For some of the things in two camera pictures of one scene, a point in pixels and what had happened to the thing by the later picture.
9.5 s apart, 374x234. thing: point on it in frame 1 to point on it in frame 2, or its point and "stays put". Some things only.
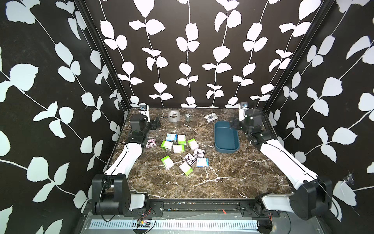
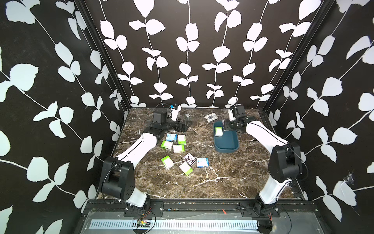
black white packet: [189, 159] stays put
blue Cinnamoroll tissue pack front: [202, 162] stays put
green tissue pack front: [186, 168] stays put
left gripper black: [153, 126] to [183, 128]
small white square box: [212, 117] stays put
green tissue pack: [193, 144] to [218, 131]
